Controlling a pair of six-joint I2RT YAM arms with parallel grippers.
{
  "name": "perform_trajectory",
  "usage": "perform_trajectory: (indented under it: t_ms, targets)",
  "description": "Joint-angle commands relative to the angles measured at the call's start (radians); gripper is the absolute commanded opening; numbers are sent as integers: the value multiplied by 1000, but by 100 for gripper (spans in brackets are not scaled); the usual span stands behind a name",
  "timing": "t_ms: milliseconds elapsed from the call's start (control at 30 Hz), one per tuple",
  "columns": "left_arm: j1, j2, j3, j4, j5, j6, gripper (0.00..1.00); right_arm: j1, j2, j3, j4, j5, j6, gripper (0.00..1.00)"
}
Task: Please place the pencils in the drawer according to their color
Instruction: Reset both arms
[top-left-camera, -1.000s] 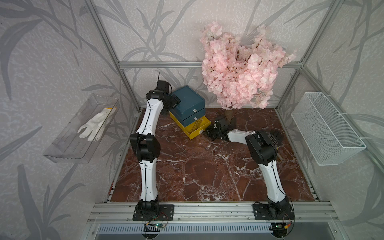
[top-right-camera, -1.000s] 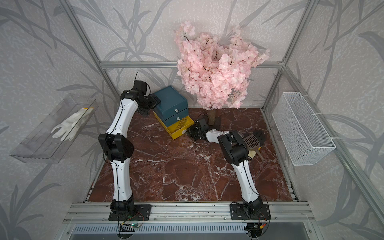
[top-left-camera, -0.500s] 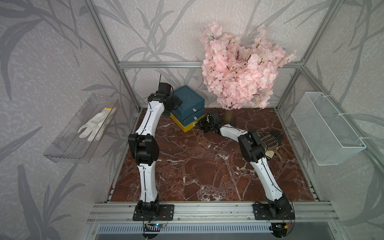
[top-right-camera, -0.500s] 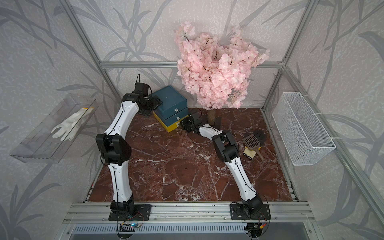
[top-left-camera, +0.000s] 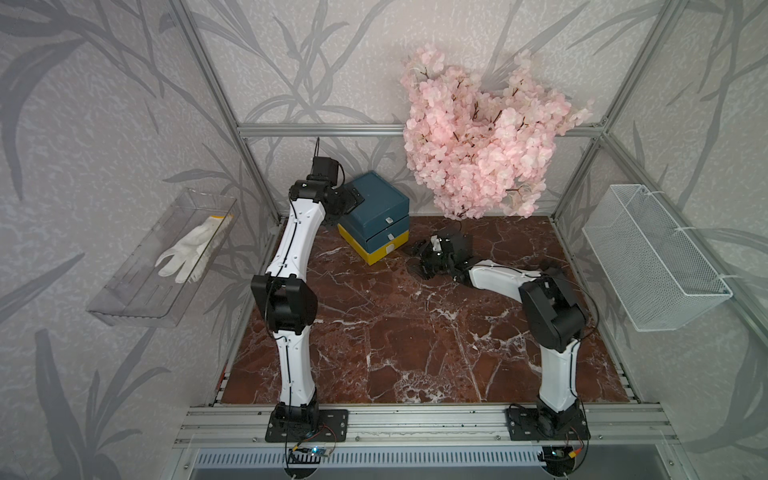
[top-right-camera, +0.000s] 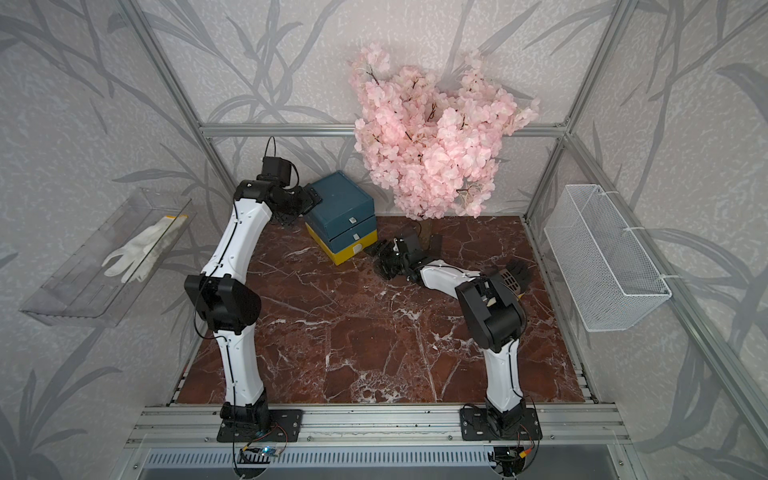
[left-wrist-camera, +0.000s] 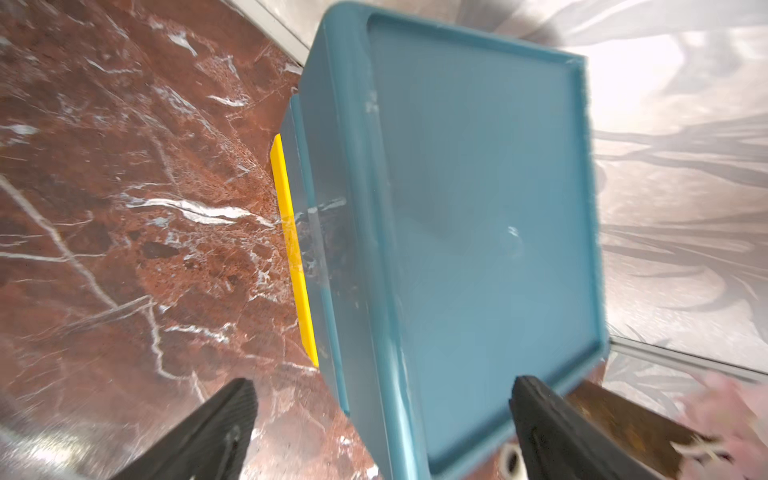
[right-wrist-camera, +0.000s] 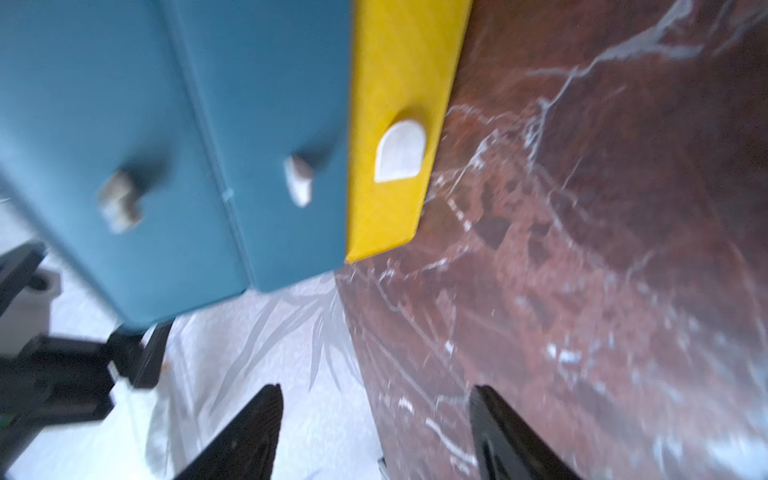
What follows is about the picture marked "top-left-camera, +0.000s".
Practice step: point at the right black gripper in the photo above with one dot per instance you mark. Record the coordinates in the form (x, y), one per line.
(421, 253)

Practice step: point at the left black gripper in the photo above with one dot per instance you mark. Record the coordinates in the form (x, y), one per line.
(351, 201)

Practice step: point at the white glove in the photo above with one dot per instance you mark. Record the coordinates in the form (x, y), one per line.
(189, 256)

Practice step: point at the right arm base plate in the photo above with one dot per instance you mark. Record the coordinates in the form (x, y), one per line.
(542, 423)

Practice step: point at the white wire mesh basket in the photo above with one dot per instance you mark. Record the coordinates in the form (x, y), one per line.
(662, 279)

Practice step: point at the pink blossom artificial tree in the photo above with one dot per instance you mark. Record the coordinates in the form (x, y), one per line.
(479, 151)

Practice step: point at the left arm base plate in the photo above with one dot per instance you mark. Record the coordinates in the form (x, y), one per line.
(296, 425)

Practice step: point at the yellow bottom drawer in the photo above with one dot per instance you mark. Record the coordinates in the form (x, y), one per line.
(376, 248)

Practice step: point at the right circuit board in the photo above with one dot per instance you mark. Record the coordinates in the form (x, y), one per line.
(560, 455)

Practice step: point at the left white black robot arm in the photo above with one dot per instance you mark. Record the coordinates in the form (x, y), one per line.
(284, 299)

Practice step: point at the clear plastic wall tray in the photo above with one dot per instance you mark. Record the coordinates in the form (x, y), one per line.
(158, 281)

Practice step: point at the aluminium front rail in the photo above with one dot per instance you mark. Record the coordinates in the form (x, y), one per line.
(425, 425)

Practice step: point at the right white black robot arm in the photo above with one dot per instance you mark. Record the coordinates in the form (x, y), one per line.
(554, 315)

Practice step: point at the teal drawer cabinet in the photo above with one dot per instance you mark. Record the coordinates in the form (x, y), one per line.
(385, 207)

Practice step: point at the left circuit board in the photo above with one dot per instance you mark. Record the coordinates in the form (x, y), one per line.
(308, 456)

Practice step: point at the circuit board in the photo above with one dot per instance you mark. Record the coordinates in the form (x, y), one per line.
(308, 456)
(560, 455)

